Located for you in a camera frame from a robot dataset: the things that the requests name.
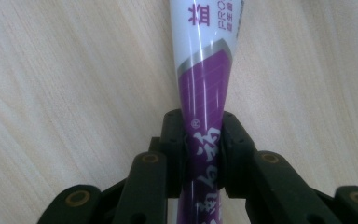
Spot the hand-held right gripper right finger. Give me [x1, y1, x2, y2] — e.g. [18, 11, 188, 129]
[219, 110, 257, 200]

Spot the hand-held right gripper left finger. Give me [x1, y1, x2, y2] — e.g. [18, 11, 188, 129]
[148, 108, 187, 199]

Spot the white and purple toothpaste tube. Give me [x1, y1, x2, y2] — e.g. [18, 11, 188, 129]
[168, 0, 246, 224]

